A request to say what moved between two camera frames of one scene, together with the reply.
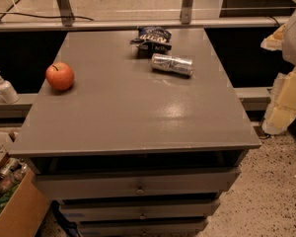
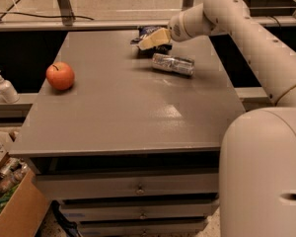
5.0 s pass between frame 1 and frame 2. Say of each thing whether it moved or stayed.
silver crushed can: stayed
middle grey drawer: stayed
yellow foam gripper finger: moved
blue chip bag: stayed
